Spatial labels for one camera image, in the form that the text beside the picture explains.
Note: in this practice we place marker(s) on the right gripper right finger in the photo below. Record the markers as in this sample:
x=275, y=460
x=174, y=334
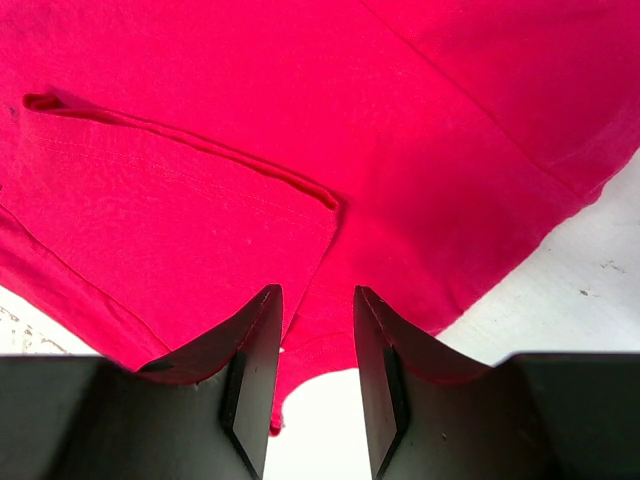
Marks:
x=428, y=414

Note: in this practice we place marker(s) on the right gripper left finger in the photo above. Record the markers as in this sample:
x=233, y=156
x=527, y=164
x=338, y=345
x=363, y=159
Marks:
x=215, y=416

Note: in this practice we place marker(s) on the magenta t shirt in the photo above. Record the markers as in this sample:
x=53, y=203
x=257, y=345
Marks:
x=163, y=161

